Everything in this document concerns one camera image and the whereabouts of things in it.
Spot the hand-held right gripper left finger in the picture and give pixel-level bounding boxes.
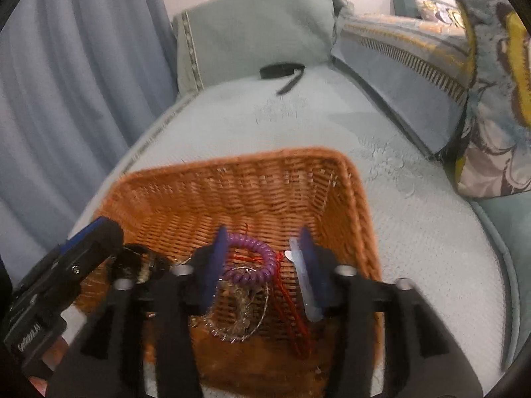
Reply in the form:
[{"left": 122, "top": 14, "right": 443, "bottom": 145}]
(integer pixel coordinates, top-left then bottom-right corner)
[{"left": 47, "top": 226, "right": 229, "bottom": 398}]

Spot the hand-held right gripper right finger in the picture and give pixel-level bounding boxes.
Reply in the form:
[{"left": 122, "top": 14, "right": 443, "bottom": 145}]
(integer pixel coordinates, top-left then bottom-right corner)
[{"left": 289, "top": 226, "right": 484, "bottom": 398}]

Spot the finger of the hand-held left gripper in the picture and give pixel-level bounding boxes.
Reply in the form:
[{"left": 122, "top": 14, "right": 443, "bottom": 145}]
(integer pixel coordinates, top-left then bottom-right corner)
[{"left": 58, "top": 217, "right": 125, "bottom": 265}]

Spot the purple spiral hair tie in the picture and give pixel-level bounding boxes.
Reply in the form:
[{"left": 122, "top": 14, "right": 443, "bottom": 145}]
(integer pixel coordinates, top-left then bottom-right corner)
[{"left": 221, "top": 234, "right": 278, "bottom": 285}]

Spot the red cord bracelet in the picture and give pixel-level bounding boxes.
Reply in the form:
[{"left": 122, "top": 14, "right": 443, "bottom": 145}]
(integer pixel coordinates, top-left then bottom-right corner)
[{"left": 231, "top": 224, "right": 314, "bottom": 360}]

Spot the brown wicker basket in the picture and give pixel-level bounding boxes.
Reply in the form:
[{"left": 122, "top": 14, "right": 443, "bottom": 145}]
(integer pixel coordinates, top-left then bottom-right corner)
[{"left": 72, "top": 146, "right": 385, "bottom": 387}]

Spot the teal sofa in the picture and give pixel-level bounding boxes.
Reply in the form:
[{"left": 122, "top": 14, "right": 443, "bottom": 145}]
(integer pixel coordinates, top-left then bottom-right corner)
[{"left": 66, "top": 0, "right": 531, "bottom": 398}]

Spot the blue curtain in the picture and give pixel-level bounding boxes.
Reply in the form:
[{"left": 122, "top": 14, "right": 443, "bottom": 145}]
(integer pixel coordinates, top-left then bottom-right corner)
[{"left": 0, "top": 0, "right": 180, "bottom": 285}]

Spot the yellow patterned sofa cushion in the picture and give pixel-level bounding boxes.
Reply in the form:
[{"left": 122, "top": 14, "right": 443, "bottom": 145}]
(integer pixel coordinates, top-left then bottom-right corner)
[{"left": 329, "top": 10, "right": 476, "bottom": 163}]

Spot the teal sofa back cushion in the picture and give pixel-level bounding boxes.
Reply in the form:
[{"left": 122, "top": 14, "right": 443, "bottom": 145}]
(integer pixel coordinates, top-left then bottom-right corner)
[{"left": 172, "top": 0, "right": 356, "bottom": 94}]

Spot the large floral pillow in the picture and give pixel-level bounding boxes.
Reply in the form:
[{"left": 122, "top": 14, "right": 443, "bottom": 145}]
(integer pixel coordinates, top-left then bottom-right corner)
[{"left": 450, "top": 0, "right": 531, "bottom": 199}]

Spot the dark teal sofa backrest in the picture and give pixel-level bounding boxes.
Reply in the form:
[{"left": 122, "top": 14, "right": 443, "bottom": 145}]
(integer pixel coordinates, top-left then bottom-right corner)
[{"left": 392, "top": 0, "right": 457, "bottom": 20}]

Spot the small floral pillow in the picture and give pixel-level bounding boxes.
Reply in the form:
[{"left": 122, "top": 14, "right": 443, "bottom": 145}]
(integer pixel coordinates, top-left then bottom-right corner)
[{"left": 413, "top": 0, "right": 464, "bottom": 26}]

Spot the black strap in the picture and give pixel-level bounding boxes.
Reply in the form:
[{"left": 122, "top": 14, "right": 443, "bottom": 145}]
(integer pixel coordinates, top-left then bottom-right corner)
[{"left": 259, "top": 62, "right": 307, "bottom": 96}]

